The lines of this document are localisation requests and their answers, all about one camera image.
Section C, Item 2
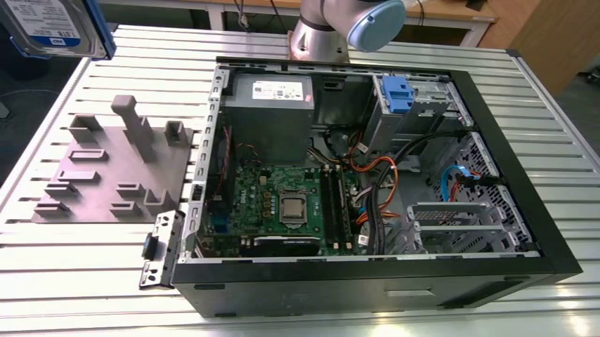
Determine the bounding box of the hard disk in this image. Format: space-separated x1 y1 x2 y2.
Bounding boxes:
0 0 118 60

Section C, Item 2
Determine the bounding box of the grey metal disk bay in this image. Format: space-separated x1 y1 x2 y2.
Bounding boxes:
407 202 540 256

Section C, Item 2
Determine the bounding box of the green motherboard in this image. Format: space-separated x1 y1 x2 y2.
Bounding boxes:
197 164 372 257

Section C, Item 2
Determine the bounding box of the silver CPU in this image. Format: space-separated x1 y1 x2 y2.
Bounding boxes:
281 199 307 216

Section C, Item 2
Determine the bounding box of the grey power supply unit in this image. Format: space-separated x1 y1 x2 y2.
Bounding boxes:
220 72 316 166

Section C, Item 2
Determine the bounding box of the CPU socket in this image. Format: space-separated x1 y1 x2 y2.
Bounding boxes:
277 189 312 231

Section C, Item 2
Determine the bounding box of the black graphics card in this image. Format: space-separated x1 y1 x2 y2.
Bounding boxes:
241 234 323 257

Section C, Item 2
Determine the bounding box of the grey optical drive cage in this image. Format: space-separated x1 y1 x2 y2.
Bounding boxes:
365 75 470 152

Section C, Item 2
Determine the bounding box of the blue drive cage latch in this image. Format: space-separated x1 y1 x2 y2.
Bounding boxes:
383 75 416 114

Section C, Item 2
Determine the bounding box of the black open PC case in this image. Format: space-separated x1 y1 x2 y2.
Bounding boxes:
172 55 585 319

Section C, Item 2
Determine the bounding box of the grey parts rack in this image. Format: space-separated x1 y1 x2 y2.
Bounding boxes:
30 94 197 224

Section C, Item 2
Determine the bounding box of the wooden desk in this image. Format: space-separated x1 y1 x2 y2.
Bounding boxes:
188 0 502 48

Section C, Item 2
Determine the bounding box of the brown wooden cabinet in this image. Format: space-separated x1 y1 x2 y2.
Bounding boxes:
480 0 600 95

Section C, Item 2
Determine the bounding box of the orange power wire bundle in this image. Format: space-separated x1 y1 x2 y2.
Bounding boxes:
349 156 400 211

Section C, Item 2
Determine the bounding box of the thick black cable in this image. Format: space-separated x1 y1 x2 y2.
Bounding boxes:
365 129 470 256

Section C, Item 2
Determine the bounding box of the blue data wire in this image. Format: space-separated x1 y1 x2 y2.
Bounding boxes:
440 164 470 203

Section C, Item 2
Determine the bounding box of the grey metal slot bracket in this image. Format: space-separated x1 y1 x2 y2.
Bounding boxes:
140 209 185 289

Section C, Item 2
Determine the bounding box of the black power wire connector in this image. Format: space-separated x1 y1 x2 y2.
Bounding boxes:
462 171 499 187

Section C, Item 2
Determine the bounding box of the blue black bracket latch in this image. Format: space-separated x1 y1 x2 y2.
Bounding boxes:
142 232 160 260

